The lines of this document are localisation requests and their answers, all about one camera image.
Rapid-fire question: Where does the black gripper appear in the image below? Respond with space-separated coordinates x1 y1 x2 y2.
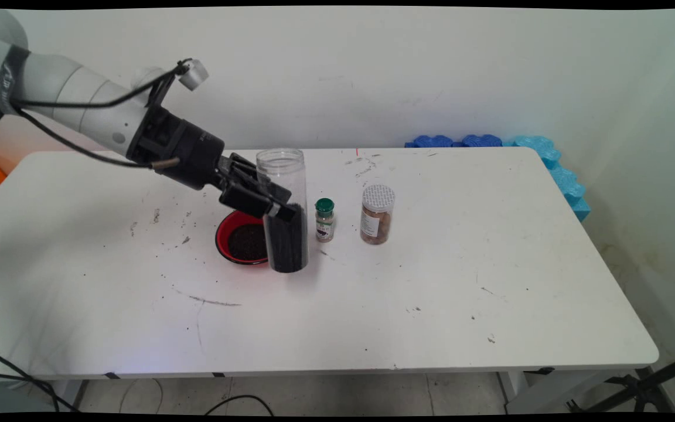
127 105 294 222

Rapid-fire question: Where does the clear jar with black seeds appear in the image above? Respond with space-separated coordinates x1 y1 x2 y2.
255 148 309 274

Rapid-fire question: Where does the red bowl with black rim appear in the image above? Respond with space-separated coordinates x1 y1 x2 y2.
215 210 269 266

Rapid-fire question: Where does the black seed pile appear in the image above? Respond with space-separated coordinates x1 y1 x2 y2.
227 223 268 262

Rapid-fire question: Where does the small spice bottle green cap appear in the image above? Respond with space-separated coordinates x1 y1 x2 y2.
315 198 336 243

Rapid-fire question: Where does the brown spice jar white lid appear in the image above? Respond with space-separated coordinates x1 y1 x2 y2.
360 184 396 246

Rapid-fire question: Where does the dark blue foam mat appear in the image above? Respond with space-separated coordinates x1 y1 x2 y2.
404 134 503 148

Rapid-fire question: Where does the white table leg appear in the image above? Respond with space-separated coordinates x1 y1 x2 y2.
50 380 89 411

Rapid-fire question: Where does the light blue foam mat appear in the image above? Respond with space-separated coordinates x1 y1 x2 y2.
503 135 591 222

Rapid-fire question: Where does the black tripod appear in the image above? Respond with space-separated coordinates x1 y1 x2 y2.
566 350 675 414

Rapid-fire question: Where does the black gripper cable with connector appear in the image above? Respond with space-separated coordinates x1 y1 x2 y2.
0 107 181 172

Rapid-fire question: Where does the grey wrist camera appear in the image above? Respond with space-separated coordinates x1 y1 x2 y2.
175 59 210 91

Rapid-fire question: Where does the black camera cable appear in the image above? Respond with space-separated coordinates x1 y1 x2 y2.
0 59 193 144

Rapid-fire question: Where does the black floor cable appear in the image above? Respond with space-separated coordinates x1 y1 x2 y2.
204 394 275 416

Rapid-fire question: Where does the thin grey floor cable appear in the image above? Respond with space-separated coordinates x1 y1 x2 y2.
120 379 163 414

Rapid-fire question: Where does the black velcro strap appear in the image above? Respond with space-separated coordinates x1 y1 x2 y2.
0 46 31 115

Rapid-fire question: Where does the black cable bundle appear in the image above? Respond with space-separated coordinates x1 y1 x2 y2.
0 345 80 413

